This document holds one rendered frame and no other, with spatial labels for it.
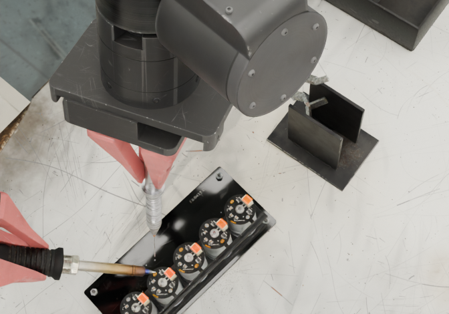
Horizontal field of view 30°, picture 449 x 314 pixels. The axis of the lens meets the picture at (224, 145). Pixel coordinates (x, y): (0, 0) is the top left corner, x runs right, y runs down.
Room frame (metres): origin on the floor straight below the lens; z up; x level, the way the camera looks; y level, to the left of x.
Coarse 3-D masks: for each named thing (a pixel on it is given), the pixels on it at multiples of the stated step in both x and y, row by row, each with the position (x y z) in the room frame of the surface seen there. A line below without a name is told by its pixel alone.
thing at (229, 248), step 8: (264, 216) 0.18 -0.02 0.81; (256, 224) 0.18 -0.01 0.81; (248, 232) 0.17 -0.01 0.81; (240, 240) 0.17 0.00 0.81; (232, 248) 0.16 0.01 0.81; (224, 256) 0.16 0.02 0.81; (216, 264) 0.15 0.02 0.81; (200, 272) 0.15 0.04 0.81; (208, 272) 0.15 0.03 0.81; (192, 280) 0.14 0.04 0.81; (200, 280) 0.14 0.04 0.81; (184, 288) 0.14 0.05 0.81; (192, 288) 0.14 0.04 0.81; (176, 296) 0.13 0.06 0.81; (184, 296) 0.13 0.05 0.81; (168, 304) 0.13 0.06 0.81; (176, 304) 0.13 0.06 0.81; (160, 312) 0.12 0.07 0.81
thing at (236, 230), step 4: (236, 208) 0.19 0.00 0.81; (244, 208) 0.19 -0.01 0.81; (240, 212) 0.19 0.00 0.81; (228, 220) 0.19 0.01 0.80; (228, 224) 0.19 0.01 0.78; (232, 224) 0.18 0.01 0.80; (236, 224) 0.18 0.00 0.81; (244, 224) 0.18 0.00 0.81; (248, 224) 0.18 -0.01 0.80; (232, 228) 0.18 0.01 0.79; (236, 228) 0.18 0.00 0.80; (240, 228) 0.18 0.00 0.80; (244, 228) 0.18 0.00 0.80; (232, 232) 0.18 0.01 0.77; (236, 232) 0.18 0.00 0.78; (240, 232) 0.18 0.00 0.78; (252, 232) 0.18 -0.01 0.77; (236, 236) 0.18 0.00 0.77; (248, 236) 0.18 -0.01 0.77
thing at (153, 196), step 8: (144, 168) 0.19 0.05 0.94; (144, 184) 0.19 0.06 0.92; (152, 184) 0.18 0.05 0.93; (144, 192) 0.18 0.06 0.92; (152, 192) 0.18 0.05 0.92; (160, 192) 0.18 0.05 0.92; (152, 200) 0.18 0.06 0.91; (160, 200) 0.18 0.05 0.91; (152, 208) 0.18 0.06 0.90; (160, 208) 0.18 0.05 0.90; (152, 216) 0.17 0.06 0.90; (160, 216) 0.17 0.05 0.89; (152, 224) 0.17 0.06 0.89; (160, 224) 0.17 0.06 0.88
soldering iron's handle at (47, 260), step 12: (0, 252) 0.18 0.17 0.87; (12, 252) 0.17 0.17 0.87; (24, 252) 0.17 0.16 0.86; (36, 252) 0.17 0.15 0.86; (48, 252) 0.17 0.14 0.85; (60, 252) 0.17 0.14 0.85; (24, 264) 0.17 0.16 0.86; (36, 264) 0.16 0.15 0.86; (48, 264) 0.16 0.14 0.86; (60, 264) 0.16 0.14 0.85; (48, 276) 0.16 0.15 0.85; (60, 276) 0.15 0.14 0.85
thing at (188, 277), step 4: (184, 256) 0.16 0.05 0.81; (192, 256) 0.16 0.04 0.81; (184, 260) 0.16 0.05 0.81; (188, 260) 0.16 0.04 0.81; (192, 260) 0.16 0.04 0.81; (204, 260) 0.16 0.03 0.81; (204, 264) 0.15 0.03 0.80; (204, 268) 0.15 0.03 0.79; (180, 272) 0.15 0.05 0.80; (196, 272) 0.15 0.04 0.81; (184, 276) 0.15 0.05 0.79; (188, 276) 0.15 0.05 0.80; (192, 276) 0.15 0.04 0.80; (184, 280) 0.15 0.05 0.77; (188, 280) 0.15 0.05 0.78
